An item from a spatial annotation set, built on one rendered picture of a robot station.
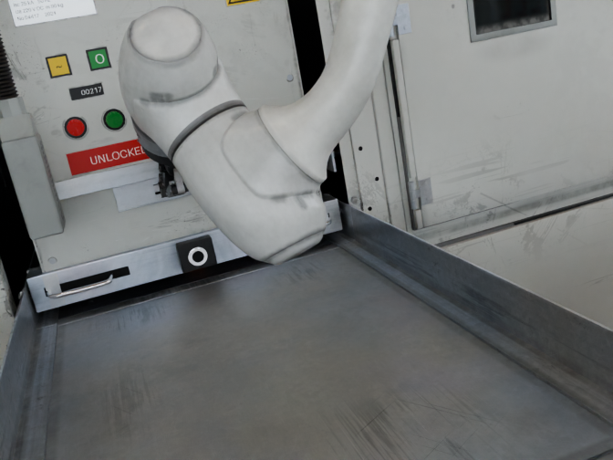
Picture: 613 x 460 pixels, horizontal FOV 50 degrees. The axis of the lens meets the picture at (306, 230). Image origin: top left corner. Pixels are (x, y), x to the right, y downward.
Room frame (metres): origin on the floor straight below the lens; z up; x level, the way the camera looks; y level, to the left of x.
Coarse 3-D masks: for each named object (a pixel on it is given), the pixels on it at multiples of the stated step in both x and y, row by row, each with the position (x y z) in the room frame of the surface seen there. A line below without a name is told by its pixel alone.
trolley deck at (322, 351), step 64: (320, 256) 1.08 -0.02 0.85; (128, 320) 0.95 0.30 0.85; (192, 320) 0.90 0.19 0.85; (256, 320) 0.86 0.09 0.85; (320, 320) 0.82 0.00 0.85; (384, 320) 0.78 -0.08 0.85; (448, 320) 0.75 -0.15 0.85; (64, 384) 0.77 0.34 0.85; (128, 384) 0.73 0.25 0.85; (192, 384) 0.70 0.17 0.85; (256, 384) 0.67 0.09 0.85; (320, 384) 0.65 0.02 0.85; (384, 384) 0.62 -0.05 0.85; (448, 384) 0.60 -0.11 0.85; (512, 384) 0.58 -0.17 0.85; (64, 448) 0.62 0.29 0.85; (128, 448) 0.59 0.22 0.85; (192, 448) 0.57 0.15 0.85; (256, 448) 0.55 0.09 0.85; (320, 448) 0.53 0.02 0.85; (384, 448) 0.51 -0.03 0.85; (448, 448) 0.50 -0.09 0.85; (512, 448) 0.48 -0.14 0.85; (576, 448) 0.47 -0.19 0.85
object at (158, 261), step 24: (336, 216) 1.15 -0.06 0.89; (168, 240) 1.08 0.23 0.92; (216, 240) 1.09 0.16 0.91; (96, 264) 1.04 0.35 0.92; (120, 264) 1.05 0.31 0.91; (144, 264) 1.06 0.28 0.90; (168, 264) 1.07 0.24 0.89; (72, 288) 1.02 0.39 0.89; (96, 288) 1.03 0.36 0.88; (120, 288) 1.04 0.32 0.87
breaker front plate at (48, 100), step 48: (0, 0) 1.04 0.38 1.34; (96, 0) 1.08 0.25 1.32; (144, 0) 1.10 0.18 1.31; (192, 0) 1.12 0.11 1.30; (48, 48) 1.05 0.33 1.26; (240, 48) 1.13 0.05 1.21; (288, 48) 1.15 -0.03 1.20; (48, 96) 1.05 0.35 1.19; (96, 96) 1.07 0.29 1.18; (240, 96) 1.13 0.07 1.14; (288, 96) 1.15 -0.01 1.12; (48, 144) 1.04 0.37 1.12; (96, 144) 1.06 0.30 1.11; (96, 192) 1.06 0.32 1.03; (144, 192) 1.07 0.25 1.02; (48, 240) 1.03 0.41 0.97; (96, 240) 1.05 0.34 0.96; (144, 240) 1.07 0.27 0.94
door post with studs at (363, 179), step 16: (320, 0) 1.13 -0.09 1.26; (336, 0) 1.13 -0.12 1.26; (320, 16) 1.13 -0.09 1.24; (336, 16) 1.13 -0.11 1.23; (320, 32) 1.13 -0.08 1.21; (368, 112) 1.14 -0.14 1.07; (352, 128) 1.13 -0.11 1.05; (368, 128) 1.14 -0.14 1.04; (352, 144) 1.13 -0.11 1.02; (368, 144) 1.14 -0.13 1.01; (352, 160) 1.13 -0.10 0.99; (368, 160) 1.14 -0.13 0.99; (352, 176) 1.13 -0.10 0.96; (368, 176) 1.14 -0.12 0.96; (352, 192) 1.13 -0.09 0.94; (368, 192) 1.14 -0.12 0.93; (368, 208) 1.13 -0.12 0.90; (384, 208) 1.14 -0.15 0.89
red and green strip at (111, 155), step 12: (120, 144) 1.07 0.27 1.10; (132, 144) 1.08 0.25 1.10; (72, 156) 1.05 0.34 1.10; (84, 156) 1.05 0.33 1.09; (96, 156) 1.06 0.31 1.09; (108, 156) 1.06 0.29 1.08; (120, 156) 1.07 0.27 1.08; (132, 156) 1.07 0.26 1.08; (144, 156) 1.08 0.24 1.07; (72, 168) 1.05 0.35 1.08; (84, 168) 1.05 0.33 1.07; (96, 168) 1.06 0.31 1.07
